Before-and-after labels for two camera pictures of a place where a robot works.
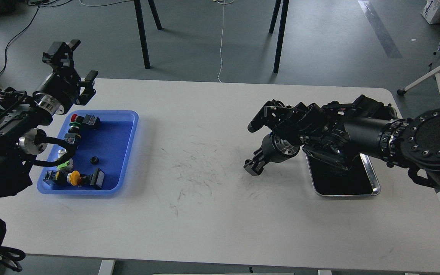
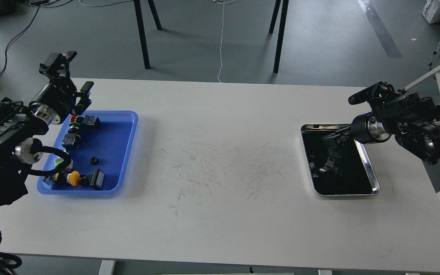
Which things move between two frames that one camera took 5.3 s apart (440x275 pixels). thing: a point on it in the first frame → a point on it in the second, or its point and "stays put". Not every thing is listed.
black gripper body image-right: (277, 146) → (366, 128)
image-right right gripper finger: (254, 168) → (334, 152)
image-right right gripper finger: (258, 151) → (337, 137)
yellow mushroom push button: (73, 177) stays put
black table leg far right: (277, 4) stays put
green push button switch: (67, 165) → (57, 160)
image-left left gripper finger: (89, 91) → (84, 102)
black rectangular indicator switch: (96, 180) stays put
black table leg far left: (155, 14) stays put
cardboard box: (434, 10) stays put
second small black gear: (94, 160) stays put
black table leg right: (284, 9) stays put
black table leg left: (142, 34) stays put
